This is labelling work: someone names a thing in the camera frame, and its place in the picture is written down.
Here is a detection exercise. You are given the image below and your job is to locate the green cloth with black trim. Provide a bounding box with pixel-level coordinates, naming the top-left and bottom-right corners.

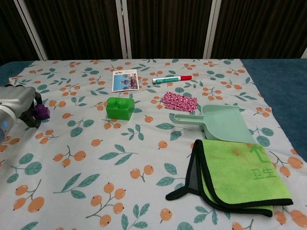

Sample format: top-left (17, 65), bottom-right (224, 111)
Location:
top-left (165, 138), bottom-right (294, 218)

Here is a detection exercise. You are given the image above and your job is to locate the green toy block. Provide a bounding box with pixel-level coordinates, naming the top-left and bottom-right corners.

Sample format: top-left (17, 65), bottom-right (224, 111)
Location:
top-left (105, 96), bottom-right (135, 121)

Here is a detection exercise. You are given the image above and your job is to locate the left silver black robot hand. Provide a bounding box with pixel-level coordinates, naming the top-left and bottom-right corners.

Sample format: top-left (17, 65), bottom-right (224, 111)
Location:
top-left (0, 86), bottom-right (44, 129)

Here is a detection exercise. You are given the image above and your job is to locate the photo postcard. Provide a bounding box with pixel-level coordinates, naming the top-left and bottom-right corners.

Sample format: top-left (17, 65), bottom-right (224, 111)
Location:
top-left (111, 69), bottom-right (141, 93)

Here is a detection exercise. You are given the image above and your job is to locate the mint green dustpan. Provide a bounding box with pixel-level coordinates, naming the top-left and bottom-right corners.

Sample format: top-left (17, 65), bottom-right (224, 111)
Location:
top-left (173, 104), bottom-right (258, 145)

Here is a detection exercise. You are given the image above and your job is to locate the green marker with red cap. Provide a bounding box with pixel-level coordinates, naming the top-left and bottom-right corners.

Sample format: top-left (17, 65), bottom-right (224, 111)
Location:
top-left (152, 75), bottom-right (193, 85)

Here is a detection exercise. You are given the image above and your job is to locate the floral printed tablecloth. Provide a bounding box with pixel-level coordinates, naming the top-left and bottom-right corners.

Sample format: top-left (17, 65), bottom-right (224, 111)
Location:
top-left (0, 58), bottom-right (307, 230)

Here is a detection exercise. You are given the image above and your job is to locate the purple toy block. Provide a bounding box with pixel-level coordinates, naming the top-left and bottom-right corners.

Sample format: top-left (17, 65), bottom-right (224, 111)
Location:
top-left (32, 103), bottom-right (51, 121)

